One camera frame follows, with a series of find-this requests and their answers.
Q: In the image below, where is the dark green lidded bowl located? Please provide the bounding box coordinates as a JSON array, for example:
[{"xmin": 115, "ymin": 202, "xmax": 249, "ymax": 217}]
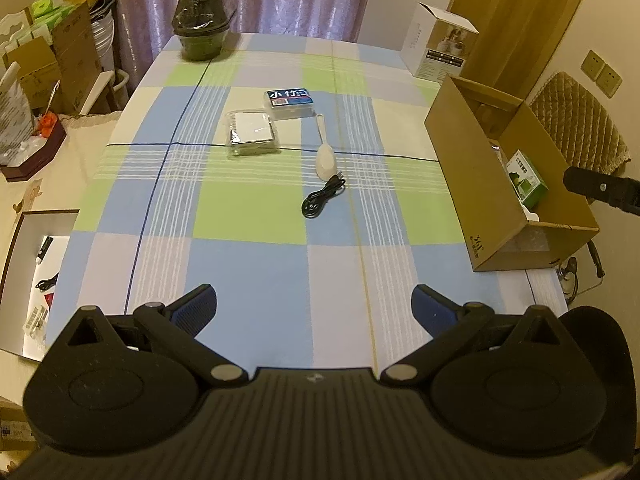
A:
[{"xmin": 171, "ymin": 0, "xmax": 236, "ymax": 62}]

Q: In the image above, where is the green carton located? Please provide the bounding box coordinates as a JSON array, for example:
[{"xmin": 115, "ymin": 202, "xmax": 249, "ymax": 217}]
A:
[{"xmin": 505, "ymin": 150, "xmax": 550, "ymax": 211}]

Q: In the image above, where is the quilted beige chair cushion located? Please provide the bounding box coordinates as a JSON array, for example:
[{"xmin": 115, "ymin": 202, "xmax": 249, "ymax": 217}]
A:
[{"xmin": 529, "ymin": 71, "xmax": 632, "ymax": 181}]

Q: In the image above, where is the green white packet stack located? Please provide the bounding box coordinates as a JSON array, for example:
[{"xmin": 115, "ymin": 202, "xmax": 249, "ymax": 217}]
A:
[{"xmin": 29, "ymin": 0, "xmax": 76, "ymax": 23}]

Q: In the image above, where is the white plastic spoon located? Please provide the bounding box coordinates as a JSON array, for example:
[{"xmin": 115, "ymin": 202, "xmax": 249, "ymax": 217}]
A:
[{"xmin": 315, "ymin": 114, "xmax": 338, "ymax": 182}]

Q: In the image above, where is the dark wooden tray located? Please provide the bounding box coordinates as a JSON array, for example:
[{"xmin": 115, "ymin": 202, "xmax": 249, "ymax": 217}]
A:
[{"xmin": 0, "ymin": 117, "xmax": 67, "ymax": 183}]

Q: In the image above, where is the beige wall socket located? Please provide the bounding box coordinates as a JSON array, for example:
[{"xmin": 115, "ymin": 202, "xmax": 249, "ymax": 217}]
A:
[
  {"xmin": 581, "ymin": 50, "xmax": 608, "ymax": 81},
  {"xmin": 597, "ymin": 63, "xmax": 623, "ymax": 98}
]

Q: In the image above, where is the tall brown cardboard box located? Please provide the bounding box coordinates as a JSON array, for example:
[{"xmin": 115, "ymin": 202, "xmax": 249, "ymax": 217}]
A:
[{"xmin": 52, "ymin": 4, "xmax": 103, "ymax": 113}]

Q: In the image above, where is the wooden door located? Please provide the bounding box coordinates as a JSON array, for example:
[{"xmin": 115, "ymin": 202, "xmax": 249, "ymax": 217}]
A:
[{"xmin": 447, "ymin": 0, "xmax": 598, "ymax": 106}]

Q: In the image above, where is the blue tissue pack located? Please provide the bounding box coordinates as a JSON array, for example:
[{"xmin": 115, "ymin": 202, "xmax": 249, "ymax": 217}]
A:
[{"xmin": 263, "ymin": 87, "xmax": 316, "ymax": 121}]

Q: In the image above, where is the small brown cardboard box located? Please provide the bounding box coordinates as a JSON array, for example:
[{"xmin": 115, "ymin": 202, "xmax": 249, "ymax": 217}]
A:
[{"xmin": 5, "ymin": 37, "xmax": 62, "ymax": 111}]

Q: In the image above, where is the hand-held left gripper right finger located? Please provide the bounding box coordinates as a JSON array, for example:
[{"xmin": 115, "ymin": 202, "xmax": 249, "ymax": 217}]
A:
[{"xmin": 380, "ymin": 284, "xmax": 563, "ymax": 387}]

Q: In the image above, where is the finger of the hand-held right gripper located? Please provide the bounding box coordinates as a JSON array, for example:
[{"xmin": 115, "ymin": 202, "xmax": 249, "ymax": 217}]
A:
[{"xmin": 562, "ymin": 166, "xmax": 640, "ymax": 216}]

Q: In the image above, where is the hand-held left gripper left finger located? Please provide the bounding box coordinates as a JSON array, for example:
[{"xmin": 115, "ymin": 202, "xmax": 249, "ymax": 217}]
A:
[{"xmin": 65, "ymin": 283, "xmax": 249, "ymax": 388}]

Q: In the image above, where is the black cable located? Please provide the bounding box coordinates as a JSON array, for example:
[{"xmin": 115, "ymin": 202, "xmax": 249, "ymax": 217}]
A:
[{"xmin": 301, "ymin": 171, "xmax": 347, "ymax": 220}]

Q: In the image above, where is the checked tablecloth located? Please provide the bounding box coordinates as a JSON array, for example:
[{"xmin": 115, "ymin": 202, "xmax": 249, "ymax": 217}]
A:
[{"xmin": 70, "ymin": 32, "xmax": 571, "ymax": 368}]

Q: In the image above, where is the white product box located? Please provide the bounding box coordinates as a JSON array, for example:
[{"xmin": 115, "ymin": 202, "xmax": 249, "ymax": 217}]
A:
[{"xmin": 400, "ymin": 1, "xmax": 480, "ymax": 83}]

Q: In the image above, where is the clear plastic white pack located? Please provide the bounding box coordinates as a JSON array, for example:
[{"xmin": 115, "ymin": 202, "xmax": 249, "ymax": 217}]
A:
[{"xmin": 225, "ymin": 109, "xmax": 280, "ymax": 158}]

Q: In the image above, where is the black round chair back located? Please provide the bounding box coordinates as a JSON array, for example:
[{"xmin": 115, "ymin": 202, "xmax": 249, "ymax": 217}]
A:
[{"xmin": 555, "ymin": 305, "xmax": 635, "ymax": 461}]

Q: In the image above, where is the white open drawer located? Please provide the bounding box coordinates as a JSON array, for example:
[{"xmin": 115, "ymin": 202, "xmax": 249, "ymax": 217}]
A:
[{"xmin": 0, "ymin": 209, "xmax": 81, "ymax": 361}]

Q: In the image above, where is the white plastic bag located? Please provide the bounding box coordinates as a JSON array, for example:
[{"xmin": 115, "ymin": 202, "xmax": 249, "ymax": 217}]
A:
[{"xmin": 0, "ymin": 62, "xmax": 37, "ymax": 166}]

